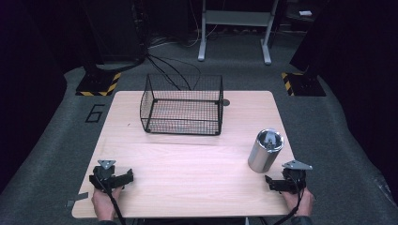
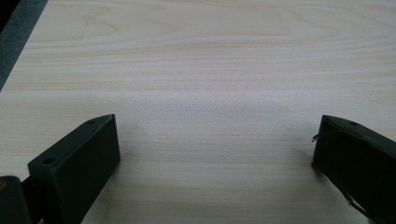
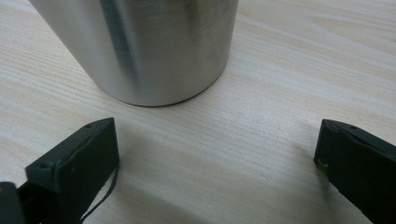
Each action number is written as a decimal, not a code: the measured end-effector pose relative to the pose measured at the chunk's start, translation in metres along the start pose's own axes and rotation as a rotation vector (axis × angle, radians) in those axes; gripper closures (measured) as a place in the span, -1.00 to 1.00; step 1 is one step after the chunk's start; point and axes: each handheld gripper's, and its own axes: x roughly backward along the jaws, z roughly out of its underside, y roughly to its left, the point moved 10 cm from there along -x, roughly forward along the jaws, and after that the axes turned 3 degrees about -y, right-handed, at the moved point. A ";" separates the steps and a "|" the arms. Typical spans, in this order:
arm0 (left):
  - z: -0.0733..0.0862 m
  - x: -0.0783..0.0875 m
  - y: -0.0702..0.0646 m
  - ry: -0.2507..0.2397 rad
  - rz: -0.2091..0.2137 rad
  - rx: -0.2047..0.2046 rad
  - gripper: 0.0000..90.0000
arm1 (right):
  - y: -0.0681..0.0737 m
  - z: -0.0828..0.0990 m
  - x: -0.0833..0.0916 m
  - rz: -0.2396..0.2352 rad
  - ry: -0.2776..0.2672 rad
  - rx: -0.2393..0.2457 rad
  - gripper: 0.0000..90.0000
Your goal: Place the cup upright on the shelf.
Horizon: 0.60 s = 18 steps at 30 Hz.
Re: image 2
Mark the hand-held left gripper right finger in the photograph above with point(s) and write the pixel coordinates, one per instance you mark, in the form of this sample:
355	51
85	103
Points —
358	155

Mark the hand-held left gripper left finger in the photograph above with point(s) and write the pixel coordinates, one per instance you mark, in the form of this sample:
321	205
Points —
74	168

